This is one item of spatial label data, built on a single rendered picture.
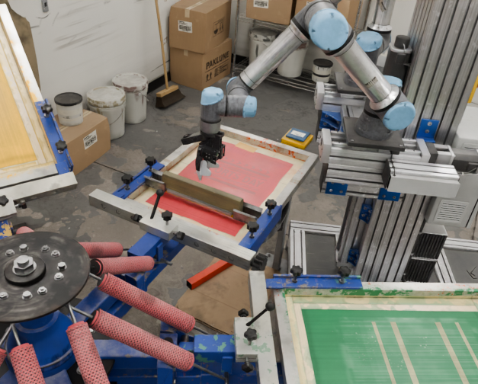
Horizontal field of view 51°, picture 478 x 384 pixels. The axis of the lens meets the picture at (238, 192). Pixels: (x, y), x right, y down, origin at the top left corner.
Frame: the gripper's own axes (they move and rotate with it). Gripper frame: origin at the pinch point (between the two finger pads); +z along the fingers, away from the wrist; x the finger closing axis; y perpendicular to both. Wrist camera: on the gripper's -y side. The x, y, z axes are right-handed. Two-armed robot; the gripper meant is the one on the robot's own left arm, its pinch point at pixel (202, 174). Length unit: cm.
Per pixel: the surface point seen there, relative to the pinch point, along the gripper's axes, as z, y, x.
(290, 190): 12.3, 28.9, 25.8
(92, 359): -9, 23, -91
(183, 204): 16.5, -6.8, -2.0
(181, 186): 8.9, -8.5, -0.7
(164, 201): 16.6, -14.4, -4.4
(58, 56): 42, -198, 133
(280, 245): 89, 15, 76
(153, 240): 8.0, 0.7, -34.3
